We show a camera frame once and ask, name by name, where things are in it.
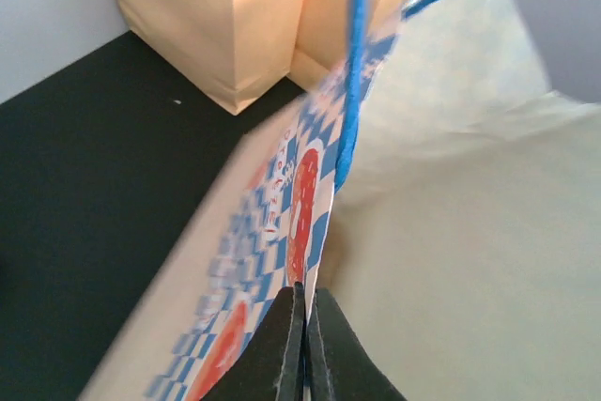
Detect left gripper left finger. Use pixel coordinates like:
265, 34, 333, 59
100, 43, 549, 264
203, 282, 305, 401

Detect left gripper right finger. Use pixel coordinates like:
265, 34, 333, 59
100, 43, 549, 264
307, 288, 406, 401

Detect blue checkered paper bag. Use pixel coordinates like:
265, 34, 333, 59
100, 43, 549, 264
82, 0, 600, 400

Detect orange paper bag white handles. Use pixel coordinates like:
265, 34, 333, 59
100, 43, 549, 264
117, 0, 303, 115

